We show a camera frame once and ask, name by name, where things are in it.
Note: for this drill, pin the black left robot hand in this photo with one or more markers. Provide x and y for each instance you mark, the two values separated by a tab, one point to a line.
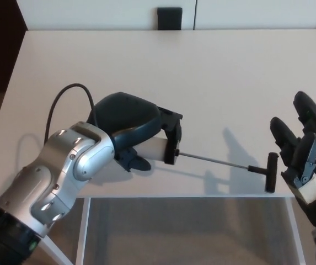
124	113

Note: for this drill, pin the white Franklin hand air pump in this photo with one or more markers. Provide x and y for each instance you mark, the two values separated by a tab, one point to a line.
155	147

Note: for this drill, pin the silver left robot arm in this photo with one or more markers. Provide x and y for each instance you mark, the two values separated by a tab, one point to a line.
64	171

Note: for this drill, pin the black chair back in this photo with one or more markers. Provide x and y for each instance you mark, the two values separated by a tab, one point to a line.
170	18

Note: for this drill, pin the white cabinet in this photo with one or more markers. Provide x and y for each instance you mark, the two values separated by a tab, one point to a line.
91	15

